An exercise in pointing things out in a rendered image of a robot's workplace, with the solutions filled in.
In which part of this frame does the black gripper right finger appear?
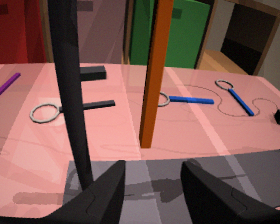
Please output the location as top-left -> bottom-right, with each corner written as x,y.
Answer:
180,161 -> 280,224

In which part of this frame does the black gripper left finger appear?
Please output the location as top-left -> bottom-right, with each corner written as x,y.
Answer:
0,160 -> 125,224

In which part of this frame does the grey ring with blue handle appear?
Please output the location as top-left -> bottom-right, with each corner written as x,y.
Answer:
216,79 -> 254,117
157,91 -> 214,107

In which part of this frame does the purple handle with grey loop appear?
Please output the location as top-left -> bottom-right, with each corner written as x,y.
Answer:
0,72 -> 20,95

